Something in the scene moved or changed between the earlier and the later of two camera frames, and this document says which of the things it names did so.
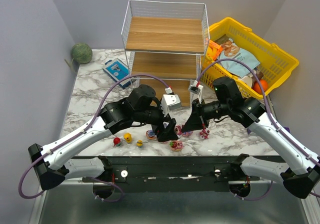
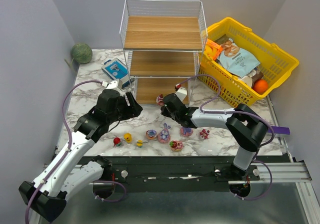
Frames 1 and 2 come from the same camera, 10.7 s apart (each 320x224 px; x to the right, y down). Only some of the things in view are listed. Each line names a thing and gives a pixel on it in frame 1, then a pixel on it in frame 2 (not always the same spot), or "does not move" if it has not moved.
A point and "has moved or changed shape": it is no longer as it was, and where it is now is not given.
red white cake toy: (203, 134) does not move
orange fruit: (256, 87) does not move
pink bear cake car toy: (178, 129) has moved or changed shape
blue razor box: (119, 70) does not move
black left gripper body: (164, 122) → (129, 105)
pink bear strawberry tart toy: (176, 145) does not move
